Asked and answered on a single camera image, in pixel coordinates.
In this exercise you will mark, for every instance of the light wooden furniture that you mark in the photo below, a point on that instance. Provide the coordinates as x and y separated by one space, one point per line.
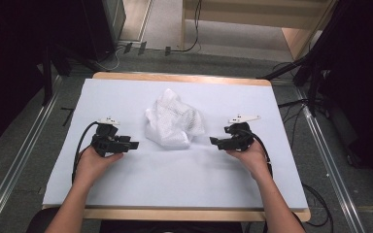
255 16

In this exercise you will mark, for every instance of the small black floor bracket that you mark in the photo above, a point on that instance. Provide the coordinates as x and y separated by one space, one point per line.
167 50
142 48
128 47

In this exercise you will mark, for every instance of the dark cabinet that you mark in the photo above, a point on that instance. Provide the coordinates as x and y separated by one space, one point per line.
102 26

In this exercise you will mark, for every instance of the white table mat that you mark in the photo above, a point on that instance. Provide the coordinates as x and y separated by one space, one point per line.
181 181

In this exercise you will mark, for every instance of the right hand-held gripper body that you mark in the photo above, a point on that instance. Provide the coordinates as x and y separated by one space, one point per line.
239 137

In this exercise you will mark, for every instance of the metal floor rail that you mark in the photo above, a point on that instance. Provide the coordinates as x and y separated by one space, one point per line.
330 161
16 165

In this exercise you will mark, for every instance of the white mesh laundry bag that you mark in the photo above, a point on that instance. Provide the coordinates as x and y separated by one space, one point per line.
173 119

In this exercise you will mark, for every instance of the wooden table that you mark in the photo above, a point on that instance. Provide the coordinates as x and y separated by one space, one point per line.
181 215

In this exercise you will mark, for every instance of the black metal stand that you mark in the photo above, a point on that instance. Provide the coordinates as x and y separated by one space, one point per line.
47 77
304 69

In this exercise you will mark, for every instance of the person's right hand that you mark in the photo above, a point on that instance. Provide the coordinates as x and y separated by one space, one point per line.
252 160

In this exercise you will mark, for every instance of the person's left hand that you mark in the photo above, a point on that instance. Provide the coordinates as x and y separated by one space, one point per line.
92 163

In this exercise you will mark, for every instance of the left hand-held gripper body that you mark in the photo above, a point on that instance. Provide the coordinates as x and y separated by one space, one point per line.
105 142

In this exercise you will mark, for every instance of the black curtain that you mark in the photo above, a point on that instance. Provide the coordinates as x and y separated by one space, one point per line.
6 64
362 81

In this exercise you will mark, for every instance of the person's dark clothing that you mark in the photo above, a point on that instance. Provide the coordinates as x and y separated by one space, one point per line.
171 227

